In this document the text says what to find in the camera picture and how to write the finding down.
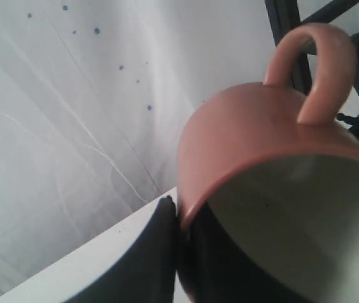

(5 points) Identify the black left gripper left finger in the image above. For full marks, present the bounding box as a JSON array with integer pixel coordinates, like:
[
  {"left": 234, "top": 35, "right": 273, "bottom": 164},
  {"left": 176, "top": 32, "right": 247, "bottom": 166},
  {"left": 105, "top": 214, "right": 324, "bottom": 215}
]
[{"left": 70, "top": 196, "right": 177, "bottom": 302}]

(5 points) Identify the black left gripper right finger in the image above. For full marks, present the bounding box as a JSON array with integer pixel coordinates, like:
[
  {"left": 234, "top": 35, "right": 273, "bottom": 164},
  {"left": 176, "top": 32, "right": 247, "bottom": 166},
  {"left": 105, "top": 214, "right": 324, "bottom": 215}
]
[{"left": 177, "top": 204, "right": 280, "bottom": 302}]

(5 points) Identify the pink ceramic mug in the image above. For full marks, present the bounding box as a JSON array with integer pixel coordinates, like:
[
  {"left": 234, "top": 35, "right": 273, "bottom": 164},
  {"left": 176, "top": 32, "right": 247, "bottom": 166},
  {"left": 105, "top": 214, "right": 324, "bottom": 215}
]
[{"left": 176, "top": 22, "right": 359, "bottom": 303}]

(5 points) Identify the white backdrop cloth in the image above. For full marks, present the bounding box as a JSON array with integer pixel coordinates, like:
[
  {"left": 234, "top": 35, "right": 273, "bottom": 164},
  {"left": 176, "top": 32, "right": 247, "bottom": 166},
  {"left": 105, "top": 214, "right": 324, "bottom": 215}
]
[{"left": 0, "top": 1, "right": 274, "bottom": 295}]

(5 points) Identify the black two-tier metal rack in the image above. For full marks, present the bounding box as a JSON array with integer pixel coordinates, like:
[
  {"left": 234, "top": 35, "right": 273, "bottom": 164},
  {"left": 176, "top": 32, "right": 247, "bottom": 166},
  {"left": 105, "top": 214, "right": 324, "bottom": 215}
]
[{"left": 265, "top": 1, "right": 359, "bottom": 138}]

